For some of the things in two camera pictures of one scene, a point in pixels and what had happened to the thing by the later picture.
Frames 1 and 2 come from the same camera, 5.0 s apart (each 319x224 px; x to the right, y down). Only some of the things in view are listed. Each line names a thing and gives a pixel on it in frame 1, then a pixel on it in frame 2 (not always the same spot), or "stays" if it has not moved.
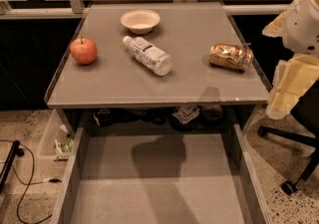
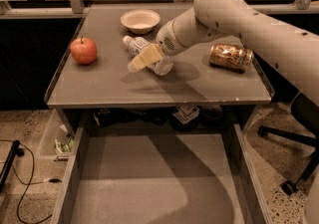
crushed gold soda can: x=231 y=56 stays
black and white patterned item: x=185 y=113 stays
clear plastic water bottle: x=157 y=60 stays
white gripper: x=301 y=29 -> x=165 y=41
